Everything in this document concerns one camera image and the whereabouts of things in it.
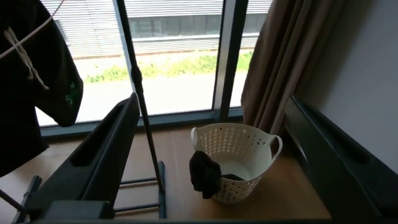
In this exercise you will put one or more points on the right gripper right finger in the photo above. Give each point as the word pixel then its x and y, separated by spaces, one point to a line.
pixel 342 174

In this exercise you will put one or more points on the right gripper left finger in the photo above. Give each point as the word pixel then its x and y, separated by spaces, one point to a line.
pixel 62 189

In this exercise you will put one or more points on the black shorts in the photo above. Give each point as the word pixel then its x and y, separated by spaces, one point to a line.
pixel 31 124

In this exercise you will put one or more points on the black garment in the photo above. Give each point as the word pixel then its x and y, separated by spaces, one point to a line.
pixel 203 174

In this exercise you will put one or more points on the white laundry basket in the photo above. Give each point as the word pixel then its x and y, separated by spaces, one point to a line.
pixel 236 140

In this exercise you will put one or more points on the black clothes rack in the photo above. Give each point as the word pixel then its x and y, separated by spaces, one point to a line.
pixel 136 77

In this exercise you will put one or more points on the brown curtain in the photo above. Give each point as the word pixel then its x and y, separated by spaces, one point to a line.
pixel 280 62

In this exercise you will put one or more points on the window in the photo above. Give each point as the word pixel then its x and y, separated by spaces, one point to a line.
pixel 227 62

